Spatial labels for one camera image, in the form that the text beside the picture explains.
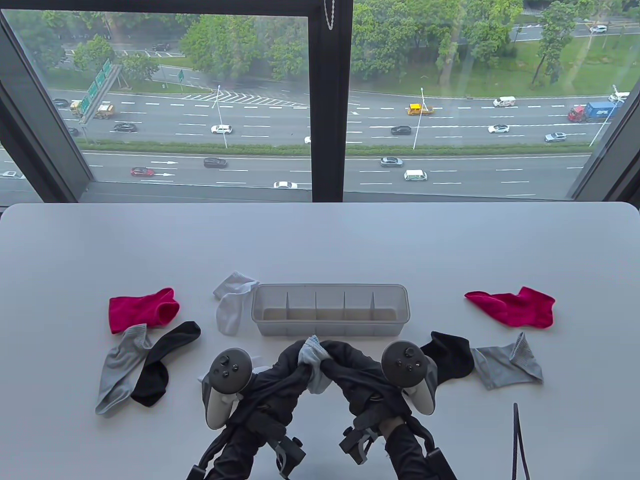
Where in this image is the person's left hand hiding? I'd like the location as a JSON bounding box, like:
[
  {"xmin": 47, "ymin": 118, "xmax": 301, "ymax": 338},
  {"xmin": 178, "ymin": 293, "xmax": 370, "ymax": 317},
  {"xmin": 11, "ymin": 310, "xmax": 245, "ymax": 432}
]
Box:
[{"xmin": 235, "ymin": 340, "xmax": 321, "ymax": 431}]

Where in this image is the person's right hand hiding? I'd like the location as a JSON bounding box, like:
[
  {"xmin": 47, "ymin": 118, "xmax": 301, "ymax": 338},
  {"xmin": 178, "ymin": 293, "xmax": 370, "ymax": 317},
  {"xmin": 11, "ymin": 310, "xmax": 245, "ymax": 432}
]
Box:
[{"xmin": 320, "ymin": 340, "xmax": 413, "ymax": 426}]

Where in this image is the white sock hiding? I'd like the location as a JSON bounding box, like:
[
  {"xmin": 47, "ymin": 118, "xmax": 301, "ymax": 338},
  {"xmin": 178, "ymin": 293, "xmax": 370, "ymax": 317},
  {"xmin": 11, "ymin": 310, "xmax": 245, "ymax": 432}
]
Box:
[
  {"xmin": 197, "ymin": 355, "xmax": 268, "ymax": 388},
  {"xmin": 212, "ymin": 272, "xmax": 261, "ymax": 336}
]

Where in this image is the light blue sock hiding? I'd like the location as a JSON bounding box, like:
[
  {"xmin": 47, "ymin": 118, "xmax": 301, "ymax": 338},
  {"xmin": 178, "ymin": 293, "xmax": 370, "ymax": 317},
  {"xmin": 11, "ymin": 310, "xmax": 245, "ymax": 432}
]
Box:
[{"xmin": 297, "ymin": 335, "xmax": 333, "ymax": 396}]

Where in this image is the black sock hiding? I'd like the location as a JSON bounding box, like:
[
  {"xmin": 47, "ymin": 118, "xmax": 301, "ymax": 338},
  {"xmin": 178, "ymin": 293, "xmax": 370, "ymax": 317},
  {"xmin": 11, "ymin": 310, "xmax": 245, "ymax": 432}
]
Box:
[
  {"xmin": 419, "ymin": 331, "xmax": 475, "ymax": 386},
  {"xmin": 130, "ymin": 321, "xmax": 202, "ymax": 408}
]

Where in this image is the grey sock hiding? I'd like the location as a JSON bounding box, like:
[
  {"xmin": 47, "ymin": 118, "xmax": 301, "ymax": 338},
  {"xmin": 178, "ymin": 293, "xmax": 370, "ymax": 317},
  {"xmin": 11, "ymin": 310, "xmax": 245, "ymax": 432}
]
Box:
[
  {"xmin": 95, "ymin": 323, "xmax": 155, "ymax": 416},
  {"xmin": 470, "ymin": 332, "xmax": 544, "ymax": 391}
]

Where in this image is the red sock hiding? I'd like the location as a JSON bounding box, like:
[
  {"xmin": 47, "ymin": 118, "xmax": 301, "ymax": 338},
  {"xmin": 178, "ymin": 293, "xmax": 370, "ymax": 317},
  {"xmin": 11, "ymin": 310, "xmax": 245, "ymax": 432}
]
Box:
[
  {"xmin": 109, "ymin": 287, "xmax": 181, "ymax": 335},
  {"xmin": 464, "ymin": 286, "xmax": 556, "ymax": 329}
]

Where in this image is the person's left forearm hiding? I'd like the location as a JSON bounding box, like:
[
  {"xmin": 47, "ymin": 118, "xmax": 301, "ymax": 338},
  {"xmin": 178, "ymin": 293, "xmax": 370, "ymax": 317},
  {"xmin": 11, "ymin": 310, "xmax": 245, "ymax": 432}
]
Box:
[{"xmin": 187, "ymin": 422, "xmax": 281, "ymax": 480}]

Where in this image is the person's right forearm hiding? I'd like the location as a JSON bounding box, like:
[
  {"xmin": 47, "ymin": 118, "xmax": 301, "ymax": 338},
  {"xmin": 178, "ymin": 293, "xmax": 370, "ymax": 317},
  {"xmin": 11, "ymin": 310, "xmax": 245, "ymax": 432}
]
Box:
[{"xmin": 385, "ymin": 422, "xmax": 458, "ymax": 480}]

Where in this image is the clear plastic divided organizer box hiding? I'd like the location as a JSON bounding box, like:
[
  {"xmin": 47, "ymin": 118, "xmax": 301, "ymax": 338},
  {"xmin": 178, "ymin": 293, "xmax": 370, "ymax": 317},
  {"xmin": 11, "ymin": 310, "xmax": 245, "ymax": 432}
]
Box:
[{"xmin": 251, "ymin": 284, "xmax": 411, "ymax": 338}]

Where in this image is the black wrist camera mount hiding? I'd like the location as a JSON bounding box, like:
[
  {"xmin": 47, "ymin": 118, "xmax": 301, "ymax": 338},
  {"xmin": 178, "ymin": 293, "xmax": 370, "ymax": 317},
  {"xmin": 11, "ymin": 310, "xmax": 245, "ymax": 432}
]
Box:
[
  {"xmin": 339, "ymin": 422, "xmax": 381, "ymax": 462},
  {"xmin": 272, "ymin": 435, "xmax": 307, "ymax": 478}
]

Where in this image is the black cable loop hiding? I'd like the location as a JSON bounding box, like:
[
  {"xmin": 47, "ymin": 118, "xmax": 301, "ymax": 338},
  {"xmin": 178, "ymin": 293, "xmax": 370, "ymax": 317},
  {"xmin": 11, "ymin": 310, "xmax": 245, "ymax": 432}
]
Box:
[{"xmin": 512, "ymin": 402, "xmax": 531, "ymax": 480}]

